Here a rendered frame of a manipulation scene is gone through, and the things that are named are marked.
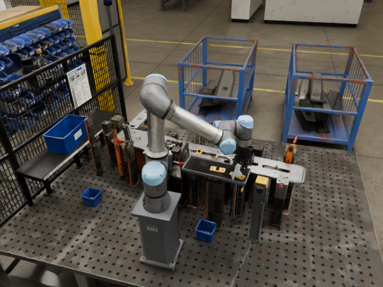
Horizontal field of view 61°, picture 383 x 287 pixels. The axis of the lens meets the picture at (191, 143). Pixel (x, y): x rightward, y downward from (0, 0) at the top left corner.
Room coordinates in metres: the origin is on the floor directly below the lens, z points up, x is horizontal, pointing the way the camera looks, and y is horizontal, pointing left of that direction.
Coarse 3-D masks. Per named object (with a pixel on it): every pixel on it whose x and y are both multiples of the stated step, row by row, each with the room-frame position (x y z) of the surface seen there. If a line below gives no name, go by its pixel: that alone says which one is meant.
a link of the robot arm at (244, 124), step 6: (240, 120) 1.36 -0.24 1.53; (246, 120) 1.35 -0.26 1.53; (252, 120) 1.36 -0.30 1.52; (240, 126) 1.35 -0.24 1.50; (246, 126) 1.34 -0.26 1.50; (252, 126) 1.36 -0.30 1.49; (240, 132) 1.34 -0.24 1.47; (246, 132) 1.34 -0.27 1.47; (240, 138) 1.35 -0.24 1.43; (246, 138) 1.34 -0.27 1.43
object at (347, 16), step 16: (272, 0) 9.31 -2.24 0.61; (288, 0) 9.20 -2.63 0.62; (304, 0) 9.09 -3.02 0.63; (320, 0) 8.99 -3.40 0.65; (336, 0) 8.89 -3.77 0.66; (352, 0) 8.79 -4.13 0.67; (272, 16) 9.30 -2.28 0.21; (288, 16) 9.18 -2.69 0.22; (304, 16) 9.08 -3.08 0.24; (320, 16) 8.97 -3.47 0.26; (336, 16) 8.87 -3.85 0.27; (352, 16) 8.76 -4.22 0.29
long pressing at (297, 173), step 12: (120, 132) 2.13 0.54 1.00; (132, 132) 2.12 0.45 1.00; (144, 132) 2.12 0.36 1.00; (144, 144) 1.95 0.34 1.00; (192, 144) 1.94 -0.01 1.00; (204, 156) 1.79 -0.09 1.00; (216, 156) 1.79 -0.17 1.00; (228, 156) 1.79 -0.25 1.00; (252, 168) 1.65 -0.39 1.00; (264, 168) 1.65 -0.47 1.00; (288, 168) 1.64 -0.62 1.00; (300, 168) 1.64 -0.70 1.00; (300, 180) 1.52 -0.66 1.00
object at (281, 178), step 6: (282, 180) 1.46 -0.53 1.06; (288, 180) 1.46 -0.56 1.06; (276, 186) 1.44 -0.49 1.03; (276, 192) 1.43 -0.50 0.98; (282, 192) 1.42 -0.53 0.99; (276, 198) 1.44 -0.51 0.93; (282, 198) 1.42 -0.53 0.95; (276, 204) 1.44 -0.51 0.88; (282, 204) 1.43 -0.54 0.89; (276, 210) 1.44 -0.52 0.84; (282, 210) 1.44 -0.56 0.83; (276, 216) 1.43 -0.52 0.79; (270, 222) 1.44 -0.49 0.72; (276, 222) 1.43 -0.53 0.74
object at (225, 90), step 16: (192, 48) 4.29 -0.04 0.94; (256, 48) 4.62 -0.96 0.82; (192, 64) 3.70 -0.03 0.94; (224, 64) 4.76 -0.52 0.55; (240, 64) 4.69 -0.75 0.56; (224, 80) 4.23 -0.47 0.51; (240, 80) 3.52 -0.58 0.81; (208, 96) 3.63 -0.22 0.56; (224, 96) 3.76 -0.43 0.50; (240, 96) 3.52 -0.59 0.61; (192, 112) 3.97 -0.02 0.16; (208, 112) 3.85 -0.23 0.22; (224, 112) 3.95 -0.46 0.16; (240, 112) 3.51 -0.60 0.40
